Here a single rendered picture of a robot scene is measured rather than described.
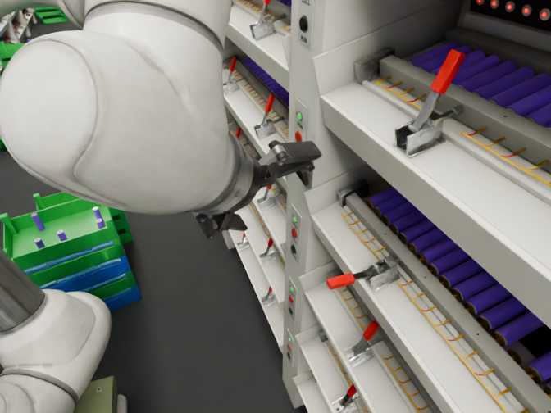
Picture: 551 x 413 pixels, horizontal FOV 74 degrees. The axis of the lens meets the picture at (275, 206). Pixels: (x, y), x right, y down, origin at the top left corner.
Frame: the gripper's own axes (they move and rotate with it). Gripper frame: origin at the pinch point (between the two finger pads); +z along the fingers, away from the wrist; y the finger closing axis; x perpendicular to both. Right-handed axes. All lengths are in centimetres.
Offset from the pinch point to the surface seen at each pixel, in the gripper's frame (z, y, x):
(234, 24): 10.4, 11.6, 38.1
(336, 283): -10.0, 2.4, -16.4
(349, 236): 0.1, 6.4, -11.9
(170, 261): 79, -65, 27
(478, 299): -8.5, 14.6, -26.3
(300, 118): -5.1, 10.8, 5.7
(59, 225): 40, -72, 48
